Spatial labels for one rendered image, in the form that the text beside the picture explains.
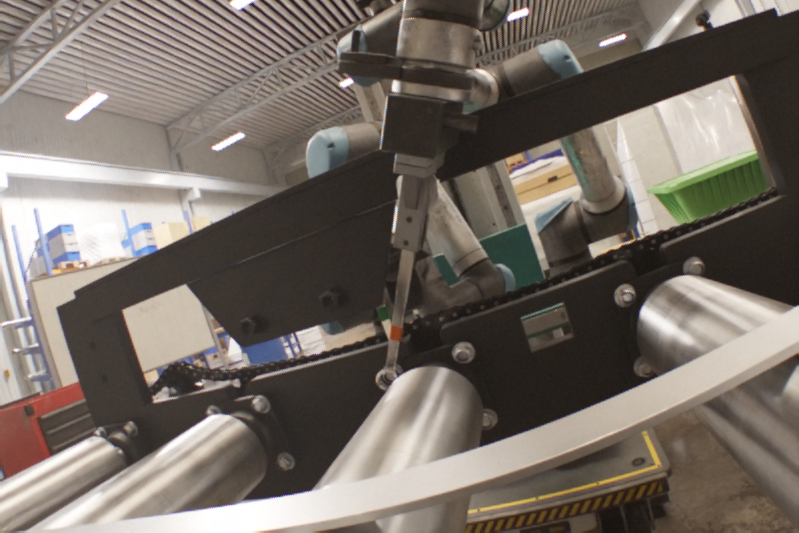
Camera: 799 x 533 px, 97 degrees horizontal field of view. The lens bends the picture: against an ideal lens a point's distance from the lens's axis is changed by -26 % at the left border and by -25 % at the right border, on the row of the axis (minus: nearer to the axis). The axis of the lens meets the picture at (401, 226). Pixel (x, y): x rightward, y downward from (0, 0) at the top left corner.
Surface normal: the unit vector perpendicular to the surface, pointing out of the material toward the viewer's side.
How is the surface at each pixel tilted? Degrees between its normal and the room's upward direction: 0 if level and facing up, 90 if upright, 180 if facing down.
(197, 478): 70
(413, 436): 31
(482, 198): 90
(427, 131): 103
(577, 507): 90
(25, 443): 90
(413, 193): 127
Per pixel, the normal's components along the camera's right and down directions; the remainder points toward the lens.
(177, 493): 0.69, -0.71
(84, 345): -0.22, 0.02
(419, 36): -0.47, 0.22
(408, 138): -0.26, 0.27
